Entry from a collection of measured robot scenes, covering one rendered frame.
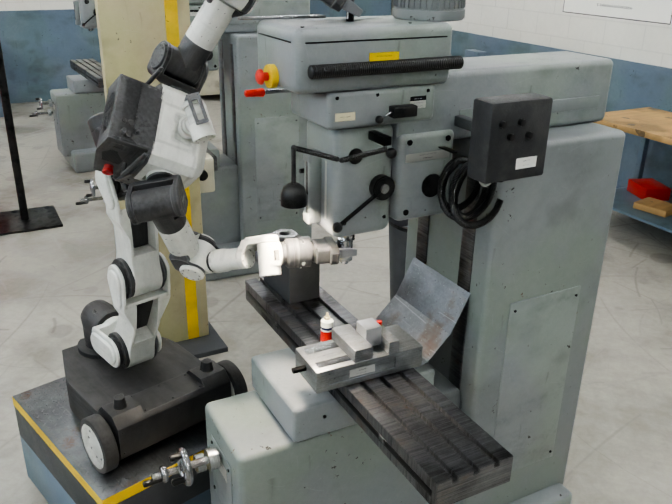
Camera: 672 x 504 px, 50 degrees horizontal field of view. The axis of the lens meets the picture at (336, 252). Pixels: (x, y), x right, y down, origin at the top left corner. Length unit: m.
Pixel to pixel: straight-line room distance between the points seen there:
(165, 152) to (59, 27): 8.86
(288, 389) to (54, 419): 1.10
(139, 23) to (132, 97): 1.49
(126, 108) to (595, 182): 1.42
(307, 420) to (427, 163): 0.82
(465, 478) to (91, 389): 1.50
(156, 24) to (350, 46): 1.85
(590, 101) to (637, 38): 4.35
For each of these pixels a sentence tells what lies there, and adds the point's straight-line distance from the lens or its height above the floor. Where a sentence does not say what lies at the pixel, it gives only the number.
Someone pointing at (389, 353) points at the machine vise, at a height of 0.99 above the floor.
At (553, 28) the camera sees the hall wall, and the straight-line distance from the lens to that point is 7.46.
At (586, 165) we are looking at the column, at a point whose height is 1.47.
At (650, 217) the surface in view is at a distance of 5.90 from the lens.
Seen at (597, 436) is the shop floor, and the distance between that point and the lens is 3.65.
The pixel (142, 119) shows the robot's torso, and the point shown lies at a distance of 2.09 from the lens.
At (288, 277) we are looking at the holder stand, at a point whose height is 1.02.
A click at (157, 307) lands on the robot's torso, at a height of 0.88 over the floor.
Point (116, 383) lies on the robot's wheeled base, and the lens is 2.82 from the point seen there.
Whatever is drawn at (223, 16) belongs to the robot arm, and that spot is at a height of 1.88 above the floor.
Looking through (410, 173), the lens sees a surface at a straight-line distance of 2.05.
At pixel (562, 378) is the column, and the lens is 2.67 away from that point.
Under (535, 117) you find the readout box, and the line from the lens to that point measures 1.94.
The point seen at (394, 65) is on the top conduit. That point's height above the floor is 1.80.
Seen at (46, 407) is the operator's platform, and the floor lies 0.40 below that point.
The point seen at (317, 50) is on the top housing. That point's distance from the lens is 1.82.
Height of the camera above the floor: 2.08
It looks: 23 degrees down
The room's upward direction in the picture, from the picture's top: 1 degrees clockwise
